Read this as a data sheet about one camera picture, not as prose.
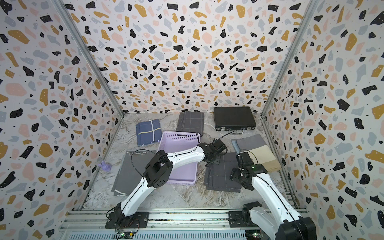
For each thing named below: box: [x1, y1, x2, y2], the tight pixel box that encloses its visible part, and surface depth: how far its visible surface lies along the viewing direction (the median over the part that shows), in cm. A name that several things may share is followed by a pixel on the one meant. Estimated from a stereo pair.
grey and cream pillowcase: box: [231, 134, 282, 173], surface depth 104 cm
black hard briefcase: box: [213, 106, 257, 135], surface depth 115 cm
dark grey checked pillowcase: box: [204, 152, 242, 193], surface depth 87 cm
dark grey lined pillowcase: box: [176, 111, 205, 137], surface depth 118 cm
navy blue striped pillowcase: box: [135, 118, 162, 147], surface depth 112 cm
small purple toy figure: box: [98, 160, 112, 172], surface depth 89 cm
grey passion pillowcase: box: [111, 150, 159, 197], surface depth 91 cm
